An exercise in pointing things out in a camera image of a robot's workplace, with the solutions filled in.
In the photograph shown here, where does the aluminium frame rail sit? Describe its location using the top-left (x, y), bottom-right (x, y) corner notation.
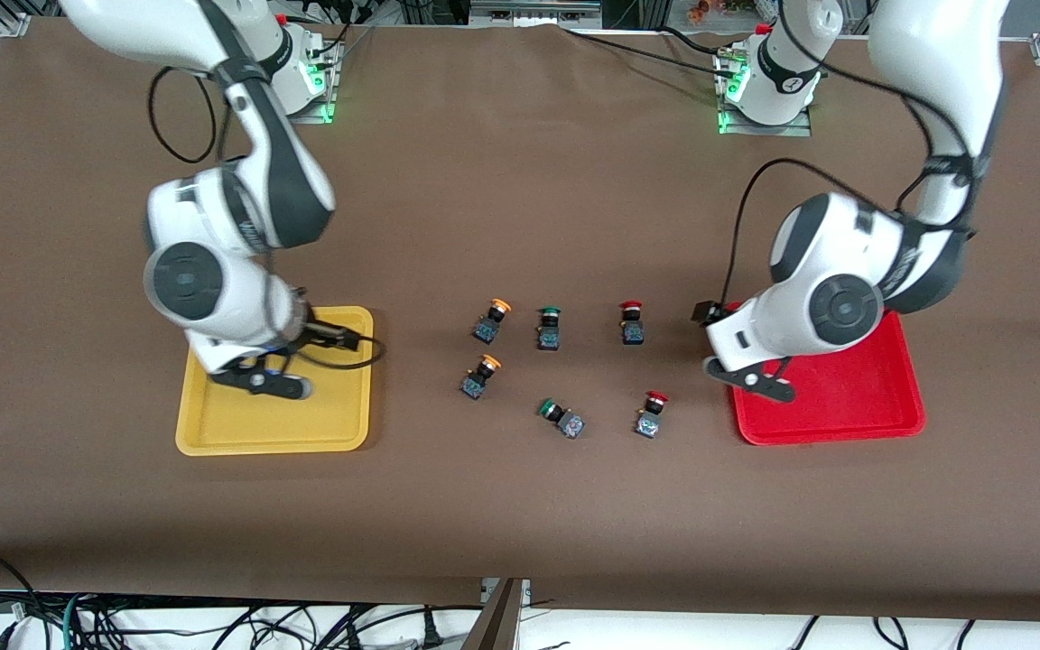
top-left (470, 0), bottom-right (603, 28)

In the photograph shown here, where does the aluminium frame post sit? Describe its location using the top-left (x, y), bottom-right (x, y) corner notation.
top-left (461, 578), bottom-right (531, 650)

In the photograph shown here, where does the brown table cover sheet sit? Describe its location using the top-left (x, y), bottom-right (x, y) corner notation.
top-left (0, 18), bottom-right (1040, 624)

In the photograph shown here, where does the green floor cable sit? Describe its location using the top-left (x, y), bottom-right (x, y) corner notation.
top-left (61, 591), bottom-right (88, 650)

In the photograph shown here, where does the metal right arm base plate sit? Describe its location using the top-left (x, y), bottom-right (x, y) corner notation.
top-left (290, 41), bottom-right (339, 125)

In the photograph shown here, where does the red plastic tray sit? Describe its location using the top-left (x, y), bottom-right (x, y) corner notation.
top-left (720, 301), bottom-right (926, 447)

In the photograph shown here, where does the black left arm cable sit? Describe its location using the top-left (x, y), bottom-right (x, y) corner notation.
top-left (723, 63), bottom-right (978, 308)

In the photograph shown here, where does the black base power cable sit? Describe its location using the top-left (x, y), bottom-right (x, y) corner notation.
top-left (561, 25), bottom-right (747, 78)

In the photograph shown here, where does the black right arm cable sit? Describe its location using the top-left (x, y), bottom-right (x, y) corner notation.
top-left (147, 65), bottom-right (386, 372)

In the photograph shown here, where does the yellow plastic tray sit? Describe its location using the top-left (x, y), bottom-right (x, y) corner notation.
top-left (175, 306), bottom-right (375, 457)

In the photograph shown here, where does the yellow push button switch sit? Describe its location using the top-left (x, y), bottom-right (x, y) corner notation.
top-left (460, 354), bottom-right (503, 402)
top-left (472, 299), bottom-right (513, 346)

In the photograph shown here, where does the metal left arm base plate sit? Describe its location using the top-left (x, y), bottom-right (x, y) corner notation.
top-left (716, 50), bottom-right (813, 138)

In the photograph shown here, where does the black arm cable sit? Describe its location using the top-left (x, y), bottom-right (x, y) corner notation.
top-left (147, 65), bottom-right (386, 372)
top-left (723, 63), bottom-right (978, 308)

